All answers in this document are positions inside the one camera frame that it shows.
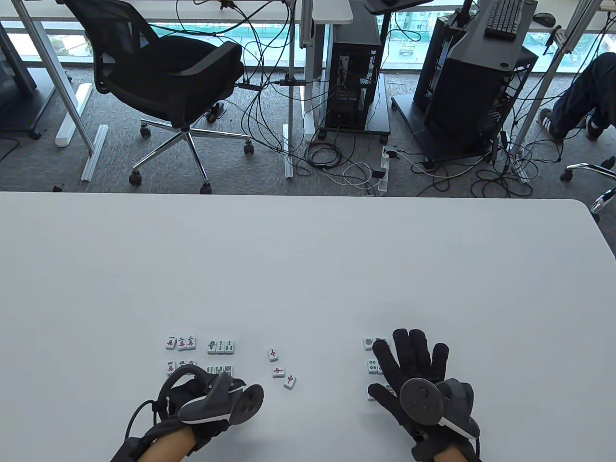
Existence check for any person's left hand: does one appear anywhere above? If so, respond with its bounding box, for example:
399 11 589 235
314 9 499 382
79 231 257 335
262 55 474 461
139 378 232 454

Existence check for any person's right hand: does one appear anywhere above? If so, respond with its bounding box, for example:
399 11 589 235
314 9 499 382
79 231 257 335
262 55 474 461
368 329 482 460

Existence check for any person's left forearm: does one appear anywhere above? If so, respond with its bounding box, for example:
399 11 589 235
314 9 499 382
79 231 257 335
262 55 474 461
143 427 198 462

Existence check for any person's right forearm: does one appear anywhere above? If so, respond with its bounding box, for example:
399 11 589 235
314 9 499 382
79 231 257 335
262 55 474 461
436 445 475 462

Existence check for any grey hand tracking controller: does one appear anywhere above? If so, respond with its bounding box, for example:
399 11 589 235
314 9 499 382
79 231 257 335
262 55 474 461
156 365 264 426
400 378 481 438

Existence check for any white power strip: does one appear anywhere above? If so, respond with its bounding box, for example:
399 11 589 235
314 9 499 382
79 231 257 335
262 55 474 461
378 146 393 194

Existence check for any black wheeled computer cart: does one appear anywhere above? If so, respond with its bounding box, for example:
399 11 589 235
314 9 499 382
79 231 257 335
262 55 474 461
391 94 512 170
316 72 391 143

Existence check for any black mesh office chair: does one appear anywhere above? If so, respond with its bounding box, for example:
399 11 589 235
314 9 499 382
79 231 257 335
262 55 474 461
63 0 255 194
560 155 616 223

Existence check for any black computer tower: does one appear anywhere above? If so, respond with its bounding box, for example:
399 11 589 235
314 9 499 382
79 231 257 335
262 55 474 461
414 14 539 159
325 41 381 129

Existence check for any black monitor stand with tray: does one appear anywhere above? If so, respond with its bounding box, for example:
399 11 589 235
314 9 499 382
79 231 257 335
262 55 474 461
450 0 539 73
332 0 434 46

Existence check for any black keyboard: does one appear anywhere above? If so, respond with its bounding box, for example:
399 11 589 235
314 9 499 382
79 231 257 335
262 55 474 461
484 0 526 39

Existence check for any white standing desk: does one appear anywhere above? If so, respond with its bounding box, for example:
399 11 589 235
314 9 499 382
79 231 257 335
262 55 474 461
0 0 354 147

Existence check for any dark grey equipment cart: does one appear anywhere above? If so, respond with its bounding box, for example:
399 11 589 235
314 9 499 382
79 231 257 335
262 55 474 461
0 22 58 141

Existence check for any black strapped forearm box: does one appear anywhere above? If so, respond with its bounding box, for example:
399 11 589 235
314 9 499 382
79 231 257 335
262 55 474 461
110 436 145 462

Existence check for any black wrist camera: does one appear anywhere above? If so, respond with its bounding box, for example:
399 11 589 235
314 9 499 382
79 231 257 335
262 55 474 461
412 436 449 462

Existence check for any tangle of black cables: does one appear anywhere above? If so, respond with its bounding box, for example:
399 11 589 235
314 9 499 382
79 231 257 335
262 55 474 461
176 0 385 195
409 111 564 199

